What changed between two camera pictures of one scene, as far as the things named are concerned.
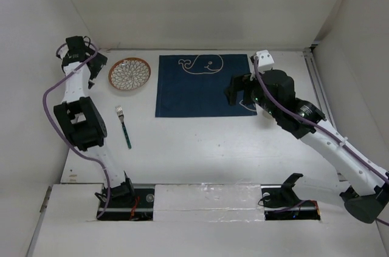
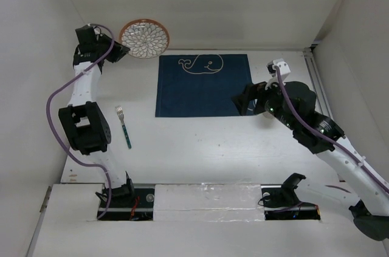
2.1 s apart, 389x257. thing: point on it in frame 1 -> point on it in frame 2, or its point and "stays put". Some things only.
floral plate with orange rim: (129, 73) -> (146, 39)
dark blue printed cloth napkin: (194, 85) stays put
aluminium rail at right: (318, 85) stays put
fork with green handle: (121, 114) stays put
